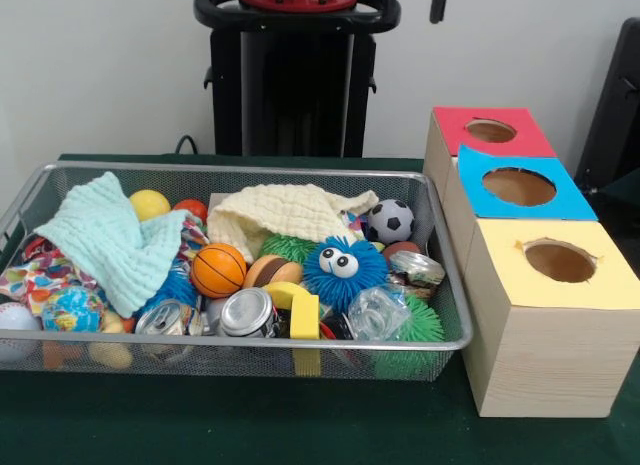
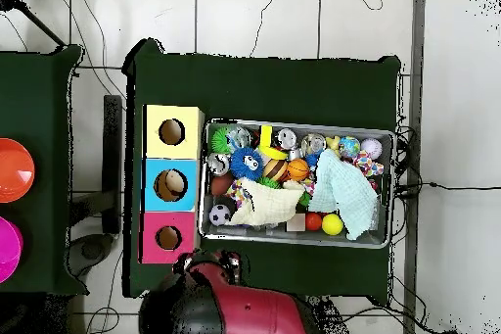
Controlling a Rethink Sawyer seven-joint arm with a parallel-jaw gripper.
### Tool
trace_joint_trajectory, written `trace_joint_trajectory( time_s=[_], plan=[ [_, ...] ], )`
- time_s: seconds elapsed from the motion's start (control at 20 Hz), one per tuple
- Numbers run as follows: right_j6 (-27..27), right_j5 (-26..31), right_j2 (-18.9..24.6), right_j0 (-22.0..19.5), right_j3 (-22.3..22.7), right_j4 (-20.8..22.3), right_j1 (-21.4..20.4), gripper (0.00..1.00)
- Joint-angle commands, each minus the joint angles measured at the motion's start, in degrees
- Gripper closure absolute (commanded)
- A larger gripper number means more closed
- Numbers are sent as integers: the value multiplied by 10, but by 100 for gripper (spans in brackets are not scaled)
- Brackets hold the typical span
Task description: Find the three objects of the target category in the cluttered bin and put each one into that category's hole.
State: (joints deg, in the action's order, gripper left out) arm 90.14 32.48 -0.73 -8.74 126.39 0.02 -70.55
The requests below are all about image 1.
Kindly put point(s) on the cream yellow waffle cloth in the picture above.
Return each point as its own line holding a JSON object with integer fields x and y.
{"x": 280, "y": 210}

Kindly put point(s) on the mint green waffle cloth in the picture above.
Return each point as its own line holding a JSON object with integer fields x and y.
{"x": 110, "y": 240}

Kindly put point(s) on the wooden box with three holes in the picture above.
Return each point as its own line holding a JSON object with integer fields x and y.
{"x": 550, "y": 355}

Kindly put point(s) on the blue fuzzy ball with eyes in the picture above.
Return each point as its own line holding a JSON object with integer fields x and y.
{"x": 345, "y": 283}

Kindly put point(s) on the small black white soccer ball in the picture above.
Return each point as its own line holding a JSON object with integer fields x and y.
{"x": 390, "y": 222}

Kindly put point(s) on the yellow plastic block toy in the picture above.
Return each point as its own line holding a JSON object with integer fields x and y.
{"x": 303, "y": 313}

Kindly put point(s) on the small orange basketball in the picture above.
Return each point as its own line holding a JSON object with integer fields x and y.
{"x": 218, "y": 271}

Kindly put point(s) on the silver metal can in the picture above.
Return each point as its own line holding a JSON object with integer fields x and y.
{"x": 246, "y": 313}

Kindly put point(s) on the orange red ball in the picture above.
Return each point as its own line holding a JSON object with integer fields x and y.
{"x": 191, "y": 209}

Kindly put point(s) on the green spiky ball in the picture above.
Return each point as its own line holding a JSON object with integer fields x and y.
{"x": 420, "y": 325}

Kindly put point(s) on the yellow ball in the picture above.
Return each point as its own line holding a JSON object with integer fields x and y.
{"x": 150, "y": 205}

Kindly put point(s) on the dark green table cloth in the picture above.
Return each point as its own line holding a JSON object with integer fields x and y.
{"x": 250, "y": 425}

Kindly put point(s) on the black chair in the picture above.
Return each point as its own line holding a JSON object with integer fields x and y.
{"x": 615, "y": 105}

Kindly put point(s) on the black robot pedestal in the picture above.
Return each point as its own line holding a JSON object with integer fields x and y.
{"x": 290, "y": 85}

